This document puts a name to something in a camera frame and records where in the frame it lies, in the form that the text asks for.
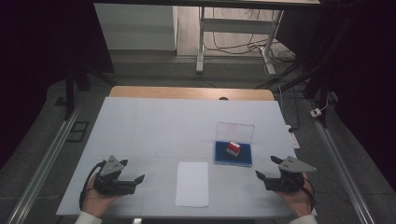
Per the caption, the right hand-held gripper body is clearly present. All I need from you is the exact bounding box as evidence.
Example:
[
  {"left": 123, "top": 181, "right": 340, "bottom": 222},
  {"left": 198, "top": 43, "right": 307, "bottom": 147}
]
[{"left": 263, "top": 156, "right": 318, "bottom": 193}]

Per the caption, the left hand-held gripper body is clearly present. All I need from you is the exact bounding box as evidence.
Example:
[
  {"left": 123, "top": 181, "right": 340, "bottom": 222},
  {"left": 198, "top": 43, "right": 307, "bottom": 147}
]
[{"left": 92, "top": 154, "right": 138, "bottom": 197}]

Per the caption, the red and white stamp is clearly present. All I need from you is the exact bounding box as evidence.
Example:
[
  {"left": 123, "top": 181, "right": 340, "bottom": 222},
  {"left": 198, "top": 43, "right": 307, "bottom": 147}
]
[{"left": 226, "top": 141, "right": 242, "bottom": 157}]

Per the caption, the blue ink pad box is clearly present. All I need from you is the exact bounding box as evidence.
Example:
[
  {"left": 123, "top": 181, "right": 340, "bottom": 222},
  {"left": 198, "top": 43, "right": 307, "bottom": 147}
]
[{"left": 213, "top": 121, "right": 256, "bottom": 168}]

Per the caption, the white paper sheet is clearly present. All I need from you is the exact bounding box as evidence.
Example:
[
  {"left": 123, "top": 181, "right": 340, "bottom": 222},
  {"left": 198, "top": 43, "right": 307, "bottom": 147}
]
[{"left": 175, "top": 161, "right": 210, "bottom": 208}]

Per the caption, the person's right hand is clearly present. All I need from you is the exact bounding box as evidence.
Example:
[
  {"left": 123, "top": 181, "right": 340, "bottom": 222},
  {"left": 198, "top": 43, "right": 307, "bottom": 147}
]
[{"left": 275, "top": 173, "right": 316, "bottom": 218}]

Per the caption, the person's left hand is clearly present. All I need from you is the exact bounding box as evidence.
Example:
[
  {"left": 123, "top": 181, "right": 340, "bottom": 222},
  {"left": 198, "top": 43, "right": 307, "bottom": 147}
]
[{"left": 81, "top": 180, "right": 124, "bottom": 218}]

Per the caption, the white power strip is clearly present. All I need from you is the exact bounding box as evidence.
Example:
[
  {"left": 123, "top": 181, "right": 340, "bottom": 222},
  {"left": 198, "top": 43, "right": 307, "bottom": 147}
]
[{"left": 285, "top": 124, "right": 302, "bottom": 150}]

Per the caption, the white table cover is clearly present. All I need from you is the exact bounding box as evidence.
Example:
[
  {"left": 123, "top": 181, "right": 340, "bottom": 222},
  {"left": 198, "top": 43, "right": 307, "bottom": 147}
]
[{"left": 55, "top": 96, "right": 318, "bottom": 217}]

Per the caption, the black tripod stand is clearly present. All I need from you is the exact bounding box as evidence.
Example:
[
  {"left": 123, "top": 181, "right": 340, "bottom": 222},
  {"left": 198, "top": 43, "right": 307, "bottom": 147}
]
[{"left": 255, "top": 46, "right": 337, "bottom": 129}]

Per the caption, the black metal stand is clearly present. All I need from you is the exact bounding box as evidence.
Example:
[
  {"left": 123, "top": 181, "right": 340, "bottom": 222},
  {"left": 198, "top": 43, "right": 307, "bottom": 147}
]
[{"left": 54, "top": 62, "right": 120, "bottom": 120}]

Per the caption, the dark curtain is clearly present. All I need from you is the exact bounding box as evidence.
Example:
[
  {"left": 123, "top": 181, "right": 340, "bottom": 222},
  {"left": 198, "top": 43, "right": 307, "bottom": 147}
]
[
  {"left": 276, "top": 0, "right": 396, "bottom": 190},
  {"left": 0, "top": 0, "right": 115, "bottom": 169}
]

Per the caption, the white cabinet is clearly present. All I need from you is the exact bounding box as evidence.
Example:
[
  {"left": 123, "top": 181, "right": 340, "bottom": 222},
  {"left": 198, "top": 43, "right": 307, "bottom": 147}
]
[{"left": 93, "top": 3, "right": 178, "bottom": 51}]

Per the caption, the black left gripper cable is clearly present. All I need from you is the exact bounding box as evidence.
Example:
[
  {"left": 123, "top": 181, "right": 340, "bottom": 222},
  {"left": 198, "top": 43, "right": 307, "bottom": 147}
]
[{"left": 78, "top": 160, "right": 107, "bottom": 212}]

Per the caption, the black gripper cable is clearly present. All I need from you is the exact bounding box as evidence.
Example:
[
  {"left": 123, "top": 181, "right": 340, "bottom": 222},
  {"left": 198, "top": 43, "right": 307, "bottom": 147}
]
[
  {"left": 78, "top": 160, "right": 107, "bottom": 212},
  {"left": 298, "top": 178, "right": 316, "bottom": 209}
]

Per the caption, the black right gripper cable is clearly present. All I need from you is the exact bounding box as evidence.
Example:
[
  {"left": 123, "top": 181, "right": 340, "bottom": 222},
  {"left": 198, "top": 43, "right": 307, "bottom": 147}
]
[{"left": 298, "top": 178, "right": 316, "bottom": 209}]

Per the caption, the aluminium rail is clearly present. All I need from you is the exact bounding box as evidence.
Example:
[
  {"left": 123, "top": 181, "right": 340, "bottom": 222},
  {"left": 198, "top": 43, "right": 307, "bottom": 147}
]
[
  {"left": 306, "top": 99, "right": 376, "bottom": 224},
  {"left": 6, "top": 105, "right": 82, "bottom": 224}
]

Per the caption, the black floor frame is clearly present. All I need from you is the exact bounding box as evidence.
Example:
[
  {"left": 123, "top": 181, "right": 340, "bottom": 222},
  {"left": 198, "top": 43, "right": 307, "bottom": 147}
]
[{"left": 65, "top": 120, "right": 91, "bottom": 144}]

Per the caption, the tangle of floor cables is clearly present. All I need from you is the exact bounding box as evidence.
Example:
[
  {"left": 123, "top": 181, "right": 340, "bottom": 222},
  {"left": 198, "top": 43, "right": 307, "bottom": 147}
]
[{"left": 204, "top": 7, "right": 297, "bottom": 63}]

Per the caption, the white desk frame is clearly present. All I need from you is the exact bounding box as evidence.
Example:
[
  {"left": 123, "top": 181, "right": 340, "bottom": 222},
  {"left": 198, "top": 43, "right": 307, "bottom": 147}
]
[{"left": 195, "top": 6, "right": 285, "bottom": 76}]

